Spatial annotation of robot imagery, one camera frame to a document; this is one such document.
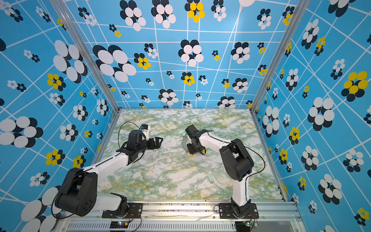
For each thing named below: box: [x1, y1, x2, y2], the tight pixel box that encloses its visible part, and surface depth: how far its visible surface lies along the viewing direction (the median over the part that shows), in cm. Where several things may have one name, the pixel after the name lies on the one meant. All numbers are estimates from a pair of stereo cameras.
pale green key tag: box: [208, 174, 215, 184], surface depth 86 cm
